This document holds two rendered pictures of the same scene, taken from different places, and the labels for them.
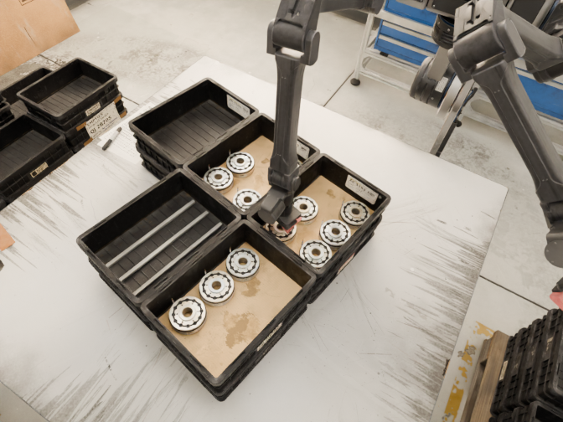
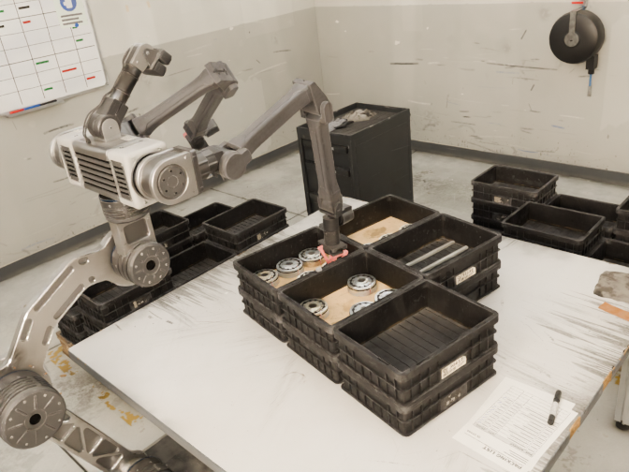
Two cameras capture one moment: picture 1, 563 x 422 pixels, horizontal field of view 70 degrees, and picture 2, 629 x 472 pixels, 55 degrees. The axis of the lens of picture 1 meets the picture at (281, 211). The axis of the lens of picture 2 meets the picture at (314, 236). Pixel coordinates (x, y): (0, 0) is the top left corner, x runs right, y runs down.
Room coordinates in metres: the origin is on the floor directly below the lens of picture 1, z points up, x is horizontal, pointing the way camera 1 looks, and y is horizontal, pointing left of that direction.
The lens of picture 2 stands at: (2.59, 0.61, 1.97)
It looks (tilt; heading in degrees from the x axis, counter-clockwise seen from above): 27 degrees down; 200
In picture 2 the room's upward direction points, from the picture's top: 7 degrees counter-clockwise
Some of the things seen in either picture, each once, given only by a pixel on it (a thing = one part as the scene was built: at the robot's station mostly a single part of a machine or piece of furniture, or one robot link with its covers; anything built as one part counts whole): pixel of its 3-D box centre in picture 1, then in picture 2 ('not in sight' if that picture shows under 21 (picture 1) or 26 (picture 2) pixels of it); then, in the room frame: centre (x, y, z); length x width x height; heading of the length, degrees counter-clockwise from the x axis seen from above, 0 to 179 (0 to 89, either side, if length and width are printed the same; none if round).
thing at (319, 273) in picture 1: (320, 208); (298, 258); (0.78, -0.13, 0.92); 0.40 x 0.30 x 0.02; 144
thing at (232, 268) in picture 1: (242, 262); not in sight; (0.59, 0.10, 0.86); 0.10 x 0.10 x 0.01
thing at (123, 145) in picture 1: (141, 131); (517, 422); (1.27, 0.65, 0.70); 0.33 x 0.23 x 0.01; 154
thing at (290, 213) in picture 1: (283, 205); (331, 238); (0.74, 0.00, 0.98); 0.10 x 0.07 x 0.07; 49
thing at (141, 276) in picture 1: (164, 239); (434, 257); (0.64, 0.35, 0.87); 0.40 x 0.30 x 0.11; 144
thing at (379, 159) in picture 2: not in sight; (358, 183); (-1.05, -0.36, 0.45); 0.60 x 0.45 x 0.90; 154
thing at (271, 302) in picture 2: (318, 218); (299, 270); (0.78, -0.13, 0.87); 0.40 x 0.30 x 0.11; 144
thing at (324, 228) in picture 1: (335, 232); (289, 264); (0.74, -0.18, 0.86); 0.10 x 0.10 x 0.01
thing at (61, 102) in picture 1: (82, 118); not in sight; (1.65, 1.16, 0.37); 0.40 x 0.30 x 0.45; 154
